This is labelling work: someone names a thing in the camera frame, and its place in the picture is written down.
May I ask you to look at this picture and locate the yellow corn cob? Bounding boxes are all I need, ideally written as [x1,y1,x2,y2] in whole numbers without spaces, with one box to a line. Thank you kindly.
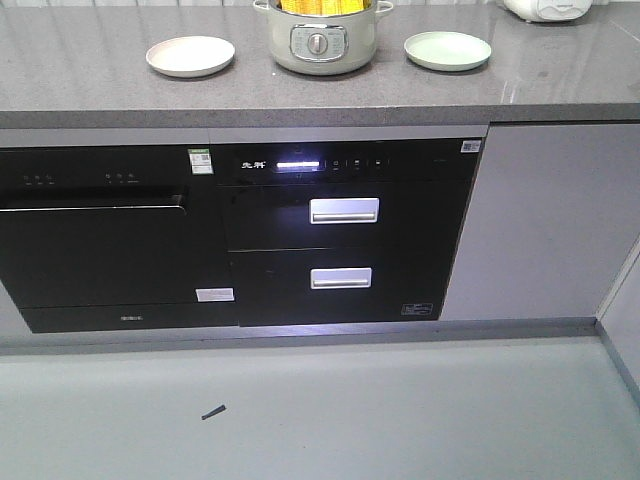
[280,0,301,13]
[341,0,371,14]
[322,0,345,16]
[298,0,323,15]

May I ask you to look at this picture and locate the black disinfection cabinet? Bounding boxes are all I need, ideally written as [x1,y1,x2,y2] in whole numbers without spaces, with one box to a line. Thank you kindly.
[212,138,482,326]

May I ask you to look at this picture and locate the black floor tape strip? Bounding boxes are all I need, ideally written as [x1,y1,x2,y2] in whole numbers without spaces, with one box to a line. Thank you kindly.
[201,404,226,420]

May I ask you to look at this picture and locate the green electric cooking pot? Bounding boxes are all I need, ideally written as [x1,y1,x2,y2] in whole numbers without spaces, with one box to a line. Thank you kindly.
[252,1,394,76]

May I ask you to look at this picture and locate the white round plate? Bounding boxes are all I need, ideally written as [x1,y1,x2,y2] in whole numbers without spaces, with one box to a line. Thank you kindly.
[145,36,236,78]

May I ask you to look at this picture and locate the green round plate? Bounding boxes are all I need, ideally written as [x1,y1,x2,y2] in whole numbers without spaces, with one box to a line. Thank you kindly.
[404,31,492,72]

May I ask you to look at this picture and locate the black built-in dishwasher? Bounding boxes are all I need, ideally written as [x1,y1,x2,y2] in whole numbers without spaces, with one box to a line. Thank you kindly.
[1,145,234,333]

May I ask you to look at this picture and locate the grey cabinet door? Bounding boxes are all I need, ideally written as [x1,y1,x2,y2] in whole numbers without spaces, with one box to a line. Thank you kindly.
[442,124,639,320]

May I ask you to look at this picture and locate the grey side cabinet panel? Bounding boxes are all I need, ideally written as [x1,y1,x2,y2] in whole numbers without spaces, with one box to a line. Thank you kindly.
[596,239,639,404]

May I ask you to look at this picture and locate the white rice cooker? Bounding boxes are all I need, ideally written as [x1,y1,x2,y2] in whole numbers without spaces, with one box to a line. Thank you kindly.
[501,0,593,23]

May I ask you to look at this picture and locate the upper silver drawer handle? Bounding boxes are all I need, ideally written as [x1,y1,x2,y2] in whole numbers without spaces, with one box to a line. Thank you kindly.
[309,197,380,225]

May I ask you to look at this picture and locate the silver drawer handle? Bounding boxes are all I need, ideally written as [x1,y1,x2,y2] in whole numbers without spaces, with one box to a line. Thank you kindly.
[309,197,380,225]
[310,267,373,290]

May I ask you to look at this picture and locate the lower silver drawer handle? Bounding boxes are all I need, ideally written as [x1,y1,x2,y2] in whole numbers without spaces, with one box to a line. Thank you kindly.
[310,267,373,290]

